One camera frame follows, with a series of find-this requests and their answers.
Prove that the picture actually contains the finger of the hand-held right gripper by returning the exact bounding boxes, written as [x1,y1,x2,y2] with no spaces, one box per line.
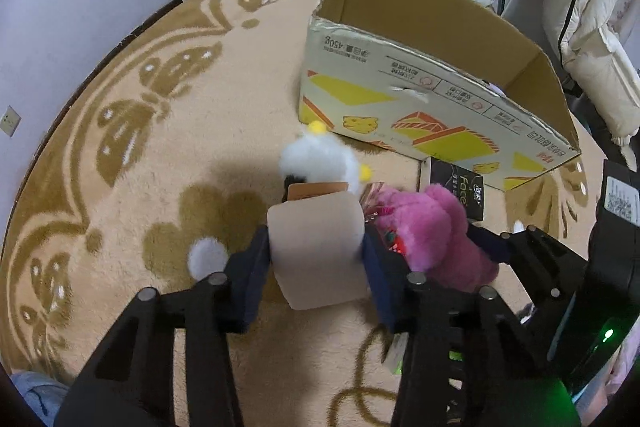
[467,226,593,310]

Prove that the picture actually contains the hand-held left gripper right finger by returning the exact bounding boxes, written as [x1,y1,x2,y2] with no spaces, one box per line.
[362,231,582,427]

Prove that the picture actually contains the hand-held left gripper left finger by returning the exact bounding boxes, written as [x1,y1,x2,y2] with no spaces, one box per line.
[54,226,272,427]

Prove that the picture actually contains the pink plush toy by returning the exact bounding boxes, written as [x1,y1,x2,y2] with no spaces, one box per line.
[372,184,501,293]

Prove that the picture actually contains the tissue pack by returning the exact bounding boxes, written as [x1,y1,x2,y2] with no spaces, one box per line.
[419,157,488,223]

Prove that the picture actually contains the white fluffy plush toy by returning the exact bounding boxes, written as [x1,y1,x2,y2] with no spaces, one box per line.
[187,121,373,280]

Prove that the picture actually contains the printed cardboard box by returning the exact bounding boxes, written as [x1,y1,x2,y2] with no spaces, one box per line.
[298,0,582,192]

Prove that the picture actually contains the beige butterfly print blanket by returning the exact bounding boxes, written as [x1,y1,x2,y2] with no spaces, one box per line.
[0,0,621,427]

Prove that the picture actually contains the cream puffer coat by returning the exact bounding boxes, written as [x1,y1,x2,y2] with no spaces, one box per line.
[542,0,640,148]

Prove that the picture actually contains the blue denim clothing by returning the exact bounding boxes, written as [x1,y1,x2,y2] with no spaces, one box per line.
[10,371,71,427]

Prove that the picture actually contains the white wall socket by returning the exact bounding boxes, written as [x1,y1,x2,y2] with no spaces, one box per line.
[0,106,21,138]

